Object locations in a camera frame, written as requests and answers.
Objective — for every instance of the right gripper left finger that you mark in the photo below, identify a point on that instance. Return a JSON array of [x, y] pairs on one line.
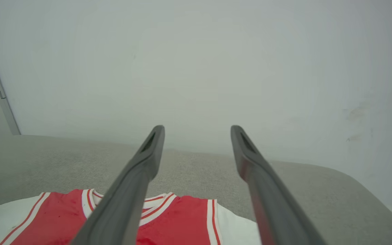
[[128, 200]]

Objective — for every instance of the red and white jersey shirt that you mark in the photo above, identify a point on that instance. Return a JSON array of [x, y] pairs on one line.
[[182, 221]]

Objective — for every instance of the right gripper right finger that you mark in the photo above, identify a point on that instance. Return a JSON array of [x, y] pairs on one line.
[[271, 204]]

